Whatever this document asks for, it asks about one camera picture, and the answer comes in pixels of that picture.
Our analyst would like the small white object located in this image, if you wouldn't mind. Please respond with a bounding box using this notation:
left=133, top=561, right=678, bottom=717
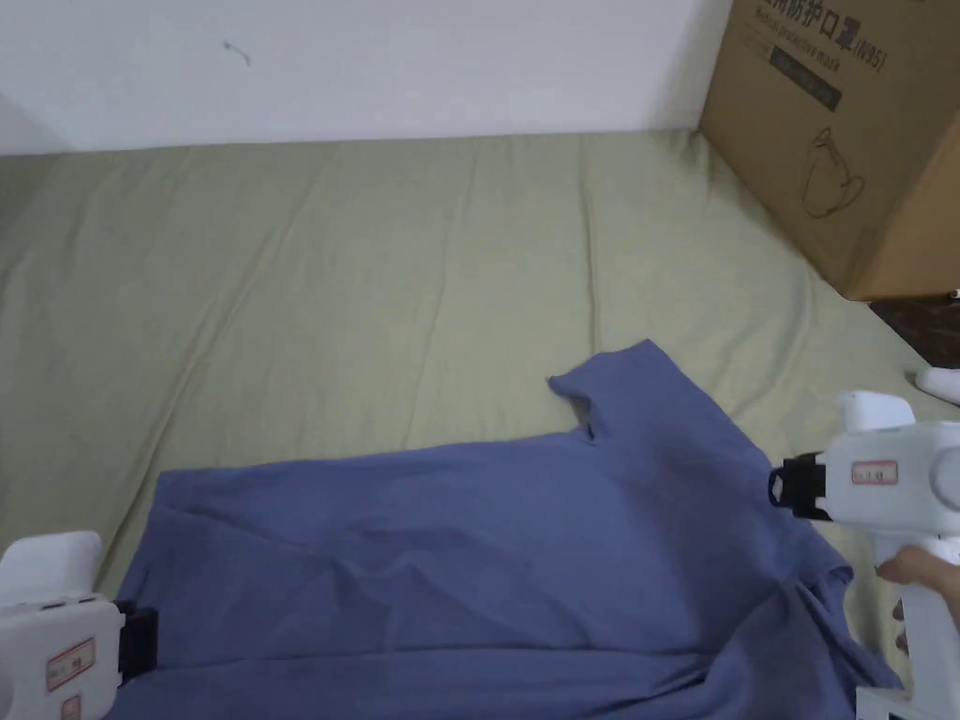
left=918, top=366, right=960, bottom=406

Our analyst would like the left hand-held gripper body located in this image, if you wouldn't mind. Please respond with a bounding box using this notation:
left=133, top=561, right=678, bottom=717
left=0, top=531, right=160, bottom=720

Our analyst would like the bed with pale green sheet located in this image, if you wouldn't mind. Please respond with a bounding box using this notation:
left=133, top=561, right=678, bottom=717
left=0, top=127, right=960, bottom=720

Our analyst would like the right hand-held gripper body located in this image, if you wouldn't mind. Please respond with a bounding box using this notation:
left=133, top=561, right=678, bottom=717
left=767, top=389, right=960, bottom=720

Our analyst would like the blue shirt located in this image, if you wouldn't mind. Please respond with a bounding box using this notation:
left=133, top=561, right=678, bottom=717
left=112, top=338, right=905, bottom=720

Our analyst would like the brown cardboard carton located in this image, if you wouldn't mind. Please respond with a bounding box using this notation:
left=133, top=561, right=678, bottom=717
left=697, top=0, right=960, bottom=303

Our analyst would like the person's right hand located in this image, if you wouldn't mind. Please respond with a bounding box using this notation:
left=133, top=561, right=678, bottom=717
left=877, top=545, right=960, bottom=693

